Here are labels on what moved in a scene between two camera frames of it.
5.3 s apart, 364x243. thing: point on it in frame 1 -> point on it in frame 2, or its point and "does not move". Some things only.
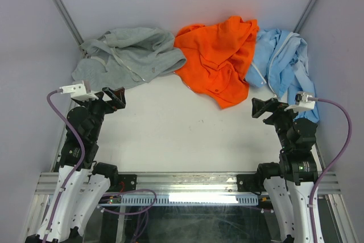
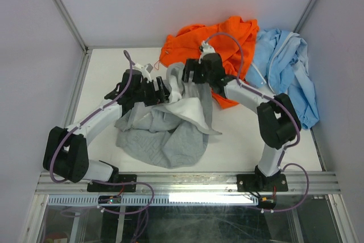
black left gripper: [118, 101] -> [162, 93]
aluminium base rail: [329, 184] does not move
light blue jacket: [280, 62] does not move
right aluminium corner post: [312, 0] does not move
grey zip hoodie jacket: [122, 57] -> [173, 134]
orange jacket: [218, 58] does not move
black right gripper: [259, 106] -> [191, 64]
